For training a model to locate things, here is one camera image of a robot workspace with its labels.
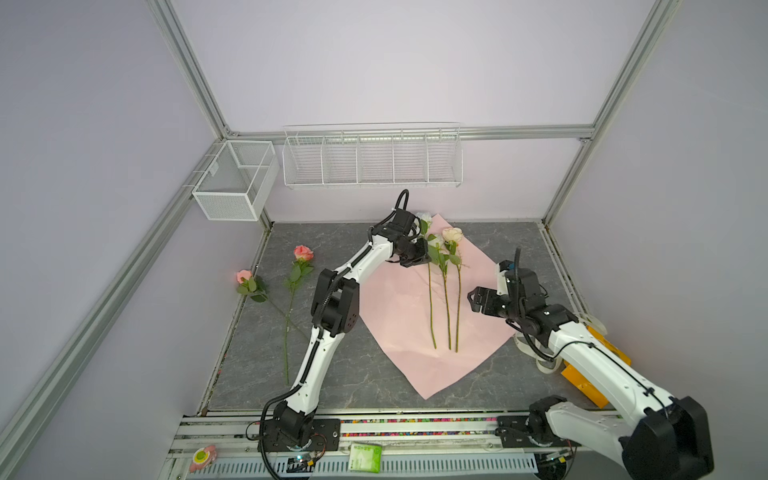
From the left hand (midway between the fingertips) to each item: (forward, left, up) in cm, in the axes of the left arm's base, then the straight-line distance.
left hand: (435, 260), depth 97 cm
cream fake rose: (+16, -9, -6) cm, 19 cm away
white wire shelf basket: (+28, +19, +22) cm, 40 cm away
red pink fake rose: (+11, +46, -7) cm, 48 cm away
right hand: (-17, -10, +4) cm, 20 cm away
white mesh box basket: (+26, +64, +15) cm, 71 cm away
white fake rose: (+16, +2, +1) cm, 16 cm away
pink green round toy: (-49, +60, -4) cm, 78 cm away
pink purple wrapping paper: (-16, +6, -7) cm, 19 cm away
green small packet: (-51, +24, -7) cm, 57 cm away
